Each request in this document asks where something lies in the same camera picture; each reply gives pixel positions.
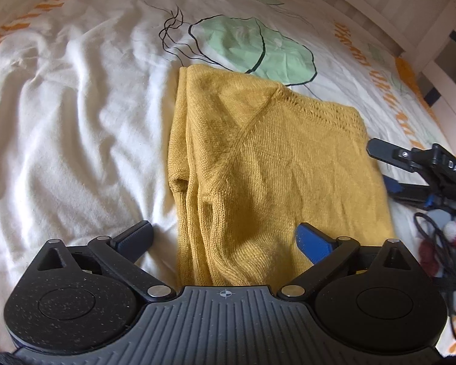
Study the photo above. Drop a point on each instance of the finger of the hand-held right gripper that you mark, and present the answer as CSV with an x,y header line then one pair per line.
x,y
402,190
387,151

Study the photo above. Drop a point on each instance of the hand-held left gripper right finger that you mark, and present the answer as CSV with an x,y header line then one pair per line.
x,y
313,243

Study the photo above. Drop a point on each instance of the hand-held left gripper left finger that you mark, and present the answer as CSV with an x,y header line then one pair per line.
x,y
135,240

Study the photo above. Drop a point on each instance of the yellow knitted sweater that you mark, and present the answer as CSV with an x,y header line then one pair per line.
x,y
273,159

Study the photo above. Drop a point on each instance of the white leaf-print duvet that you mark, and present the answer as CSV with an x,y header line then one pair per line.
x,y
79,102

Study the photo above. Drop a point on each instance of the white wooden bed frame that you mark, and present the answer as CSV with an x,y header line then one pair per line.
x,y
383,3

